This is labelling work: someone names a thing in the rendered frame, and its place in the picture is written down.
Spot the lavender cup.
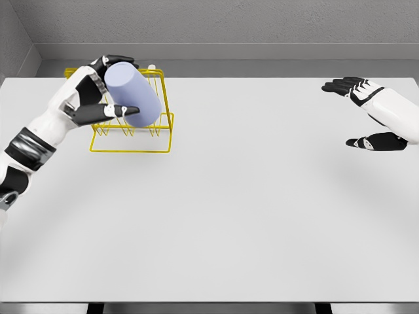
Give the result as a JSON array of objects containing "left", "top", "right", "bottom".
[{"left": 103, "top": 62, "right": 163, "bottom": 128}]

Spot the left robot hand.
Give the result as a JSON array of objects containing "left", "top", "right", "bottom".
[{"left": 46, "top": 54, "right": 141, "bottom": 128}]

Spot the yellow wire cup holder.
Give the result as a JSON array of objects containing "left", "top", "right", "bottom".
[{"left": 64, "top": 64, "right": 175, "bottom": 154}]

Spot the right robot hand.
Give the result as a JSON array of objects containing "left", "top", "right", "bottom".
[{"left": 321, "top": 77, "right": 419, "bottom": 152}]

